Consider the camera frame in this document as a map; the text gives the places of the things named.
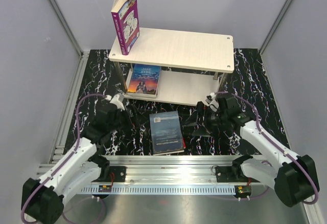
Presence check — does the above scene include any Jane Eyre book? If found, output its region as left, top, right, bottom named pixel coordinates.
left=127, top=64, right=161, bottom=98

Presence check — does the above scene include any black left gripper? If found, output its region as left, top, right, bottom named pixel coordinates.
left=108, top=104, right=148, bottom=133

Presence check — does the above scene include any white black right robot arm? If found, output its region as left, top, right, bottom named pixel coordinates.
left=183, top=96, right=320, bottom=207

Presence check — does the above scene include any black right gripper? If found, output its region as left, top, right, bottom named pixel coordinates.
left=182, top=102, right=227, bottom=137

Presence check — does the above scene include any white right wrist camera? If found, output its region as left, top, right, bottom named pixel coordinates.
left=205, top=92, right=219, bottom=112

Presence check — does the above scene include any black marble pattern mat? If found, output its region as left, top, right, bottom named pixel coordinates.
left=64, top=48, right=289, bottom=156

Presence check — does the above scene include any two-tier light wooden shelf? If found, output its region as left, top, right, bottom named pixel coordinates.
left=109, top=28, right=234, bottom=106

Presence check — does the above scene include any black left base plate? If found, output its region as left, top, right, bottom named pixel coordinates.
left=99, top=166, right=127, bottom=183

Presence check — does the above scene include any dark blue book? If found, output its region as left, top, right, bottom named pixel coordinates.
left=149, top=111, right=184, bottom=155

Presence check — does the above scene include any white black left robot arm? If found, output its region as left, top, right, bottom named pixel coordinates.
left=20, top=102, right=146, bottom=223

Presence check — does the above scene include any slotted white cable duct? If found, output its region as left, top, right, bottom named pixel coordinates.
left=79, top=184, right=236, bottom=195

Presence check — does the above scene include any purple puzzle book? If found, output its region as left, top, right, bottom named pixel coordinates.
left=111, top=0, right=140, bottom=55

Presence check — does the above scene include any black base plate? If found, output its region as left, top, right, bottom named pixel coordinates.
left=99, top=166, right=127, bottom=183
left=214, top=166, right=249, bottom=183

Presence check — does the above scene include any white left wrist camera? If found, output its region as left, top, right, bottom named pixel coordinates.
left=105, top=93, right=125, bottom=112

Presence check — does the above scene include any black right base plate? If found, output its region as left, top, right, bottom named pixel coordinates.
left=214, top=166, right=249, bottom=183

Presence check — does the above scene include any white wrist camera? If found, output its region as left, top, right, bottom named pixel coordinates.
left=205, top=92, right=219, bottom=112
left=105, top=93, right=125, bottom=112

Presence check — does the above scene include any red 13-Storey Treehouse book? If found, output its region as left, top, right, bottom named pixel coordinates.
left=182, top=138, right=186, bottom=149

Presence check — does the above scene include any aluminium mounting rail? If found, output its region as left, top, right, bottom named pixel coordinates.
left=105, top=155, right=240, bottom=186

